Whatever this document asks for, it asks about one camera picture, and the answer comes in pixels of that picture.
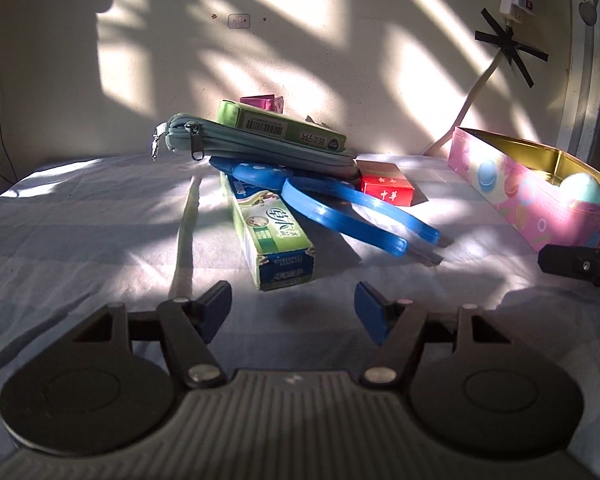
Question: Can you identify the teal zipper pouch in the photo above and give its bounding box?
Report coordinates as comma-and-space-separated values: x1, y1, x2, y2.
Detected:
152, 112, 358, 177

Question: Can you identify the grey door frame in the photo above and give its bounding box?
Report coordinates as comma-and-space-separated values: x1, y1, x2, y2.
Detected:
555, 0, 600, 186

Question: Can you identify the pink tin box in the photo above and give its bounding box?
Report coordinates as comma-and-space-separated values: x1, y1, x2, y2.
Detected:
447, 126, 600, 256

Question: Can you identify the green barcode box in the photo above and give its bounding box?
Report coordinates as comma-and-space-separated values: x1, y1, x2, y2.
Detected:
216, 100, 347, 153

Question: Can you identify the black tape cross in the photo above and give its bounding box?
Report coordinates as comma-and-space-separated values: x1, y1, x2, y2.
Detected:
475, 9, 551, 87

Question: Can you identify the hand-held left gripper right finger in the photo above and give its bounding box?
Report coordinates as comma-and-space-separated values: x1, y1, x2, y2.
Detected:
354, 281, 524, 389

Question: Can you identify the green toothpaste box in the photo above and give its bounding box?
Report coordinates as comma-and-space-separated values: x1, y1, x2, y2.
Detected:
220, 170, 316, 292

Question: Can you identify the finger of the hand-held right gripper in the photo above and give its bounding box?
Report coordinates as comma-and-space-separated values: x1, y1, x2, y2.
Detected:
537, 244, 600, 295

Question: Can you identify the red box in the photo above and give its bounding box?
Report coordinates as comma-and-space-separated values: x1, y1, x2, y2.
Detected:
355, 157, 416, 207

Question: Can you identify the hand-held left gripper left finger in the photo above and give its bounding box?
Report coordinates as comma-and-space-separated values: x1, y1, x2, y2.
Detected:
70, 281, 233, 389

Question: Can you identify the pale green round toy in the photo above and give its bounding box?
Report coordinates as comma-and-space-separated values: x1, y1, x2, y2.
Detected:
560, 172, 600, 206

